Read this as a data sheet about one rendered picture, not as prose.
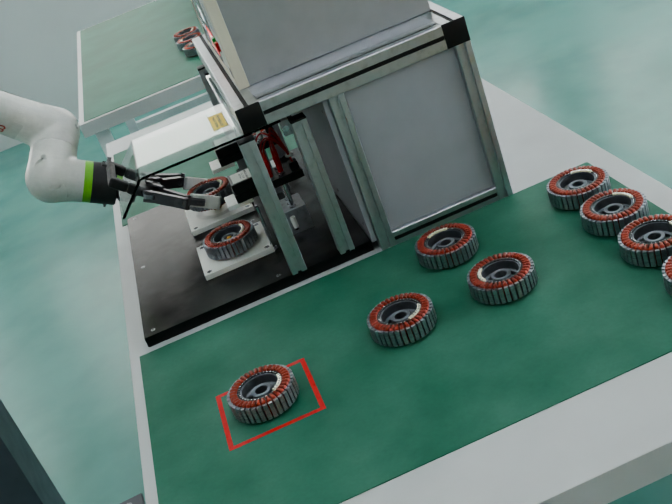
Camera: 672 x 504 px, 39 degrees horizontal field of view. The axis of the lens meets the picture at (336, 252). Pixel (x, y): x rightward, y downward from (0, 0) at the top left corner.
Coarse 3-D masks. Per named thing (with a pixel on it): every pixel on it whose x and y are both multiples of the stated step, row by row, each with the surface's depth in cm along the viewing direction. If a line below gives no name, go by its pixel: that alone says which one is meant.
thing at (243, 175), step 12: (276, 168) 197; (288, 168) 195; (300, 168) 193; (228, 180) 195; (240, 180) 192; (252, 180) 192; (276, 180) 193; (288, 180) 193; (240, 192) 192; (252, 192) 192; (288, 192) 195; (228, 204) 194; (240, 204) 193
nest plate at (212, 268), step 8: (256, 224) 206; (264, 232) 201; (264, 240) 198; (200, 248) 205; (256, 248) 196; (264, 248) 194; (272, 248) 194; (200, 256) 201; (240, 256) 195; (248, 256) 194; (256, 256) 194; (208, 264) 197; (216, 264) 195; (224, 264) 194; (232, 264) 193; (240, 264) 193; (208, 272) 193; (216, 272) 193; (224, 272) 193
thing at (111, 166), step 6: (108, 162) 183; (114, 162) 183; (108, 168) 180; (114, 168) 180; (120, 168) 183; (108, 174) 178; (114, 174) 176; (120, 174) 183; (108, 180) 175; (114, 180) 174; (120, 180) 175; (114, 186) 174; (120, 186) 175; (126, 186) 175
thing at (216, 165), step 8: (264, 136) 217; (272, 136) 215; (232, 144) 213; (216, 152) 213; (224, 152) 213; (232, 152) 214; (240, 152) 214; (216, 160) 219; (224, 160) 214; (232, 160) 214; (216, 168) 215; (224, 168) 215
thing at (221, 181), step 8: (200, 184) 222; (208, 184) 222; (216, 184) 221; (224, 184) 217; (192, 192) 219; (200, 192) 221; (208, 192) 220; (216, 192) 214; (224, 192) 216; (232, 192) 217; (224, 200) 216; (192, 208) 217; (200, 208) 215
